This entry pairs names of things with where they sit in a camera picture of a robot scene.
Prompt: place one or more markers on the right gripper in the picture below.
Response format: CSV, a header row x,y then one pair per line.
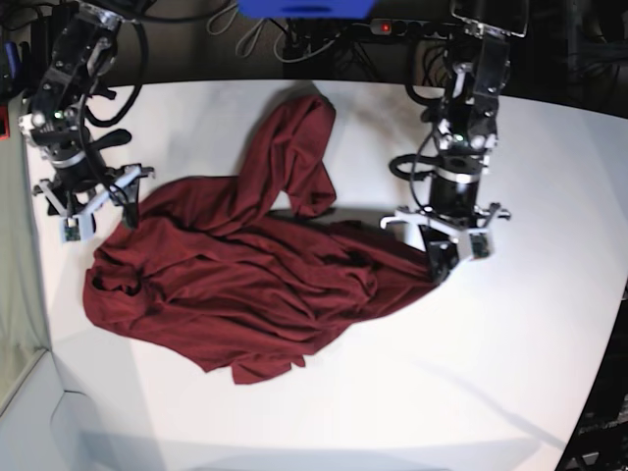
x,y
75,191

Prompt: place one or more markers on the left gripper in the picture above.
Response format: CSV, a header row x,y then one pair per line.
x,y
443,224

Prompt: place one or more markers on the dark red t-shirt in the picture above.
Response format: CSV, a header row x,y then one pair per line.
x,y
234,272

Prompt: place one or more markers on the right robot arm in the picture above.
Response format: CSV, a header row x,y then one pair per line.
x,y
59,125

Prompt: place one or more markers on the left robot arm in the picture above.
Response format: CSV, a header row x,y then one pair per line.
x,y
455,155

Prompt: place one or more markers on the red black device left edge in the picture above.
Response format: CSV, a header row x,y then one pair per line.
x,y
4,122

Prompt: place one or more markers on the blue bottle left edge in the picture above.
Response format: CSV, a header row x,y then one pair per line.
x,y
10,62

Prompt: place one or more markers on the black power strip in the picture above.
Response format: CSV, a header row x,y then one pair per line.
x,y
397,28

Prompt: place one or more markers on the blue box at top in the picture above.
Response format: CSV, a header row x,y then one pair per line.
x,y
306,9

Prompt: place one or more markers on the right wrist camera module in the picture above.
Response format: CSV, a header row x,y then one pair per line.
x,y
79,228

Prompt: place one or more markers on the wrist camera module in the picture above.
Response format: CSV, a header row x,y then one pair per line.
x,y
79,228
481,243

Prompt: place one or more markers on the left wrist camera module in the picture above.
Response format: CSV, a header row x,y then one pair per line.
x,y
481,243

